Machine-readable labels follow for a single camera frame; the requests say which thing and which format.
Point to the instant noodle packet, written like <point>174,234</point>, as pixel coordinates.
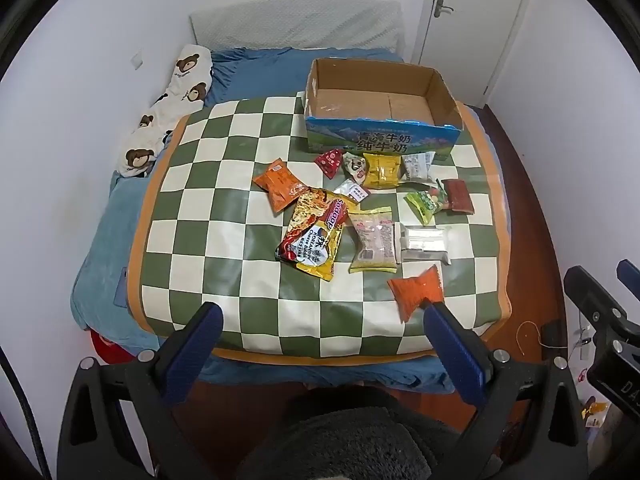
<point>312,235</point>

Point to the orange snack packet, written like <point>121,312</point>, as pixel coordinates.
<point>277,185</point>
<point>415,292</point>

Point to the white printed snack packet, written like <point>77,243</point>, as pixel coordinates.
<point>417,166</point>

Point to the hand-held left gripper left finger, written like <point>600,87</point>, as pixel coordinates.
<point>200,340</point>

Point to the blue bed sheet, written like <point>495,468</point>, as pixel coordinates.
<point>260,75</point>

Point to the cardboard box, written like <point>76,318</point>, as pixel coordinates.
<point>350,97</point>

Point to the white wafer packet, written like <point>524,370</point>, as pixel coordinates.
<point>425,242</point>

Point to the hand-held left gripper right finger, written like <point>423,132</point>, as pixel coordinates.
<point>455,350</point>

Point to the white bear print pillow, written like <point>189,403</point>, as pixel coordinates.
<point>185,75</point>

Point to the small yellow packet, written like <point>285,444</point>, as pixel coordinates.
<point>595,412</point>

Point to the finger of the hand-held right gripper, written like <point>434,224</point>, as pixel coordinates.
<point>631,280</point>
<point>590,292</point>

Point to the green candy packet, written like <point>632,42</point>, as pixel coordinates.
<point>425,205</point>

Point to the small white red snack packet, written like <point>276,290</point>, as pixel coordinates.
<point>356,166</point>

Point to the clear yellow-edged snack packet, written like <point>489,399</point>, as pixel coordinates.
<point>372,240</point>

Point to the green white checkered mat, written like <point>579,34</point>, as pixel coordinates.
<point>225,210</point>

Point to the yellow snack packet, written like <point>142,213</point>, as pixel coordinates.
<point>382,170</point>

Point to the white wall socket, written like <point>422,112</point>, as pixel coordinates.
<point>136,60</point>

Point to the white door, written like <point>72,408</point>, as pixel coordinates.
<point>475,35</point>

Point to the small silver snack packet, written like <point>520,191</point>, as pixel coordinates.
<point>351,191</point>

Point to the red object under bed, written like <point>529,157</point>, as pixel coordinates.
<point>107,350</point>

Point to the dark red snack packet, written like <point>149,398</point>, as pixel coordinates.
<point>457,195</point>

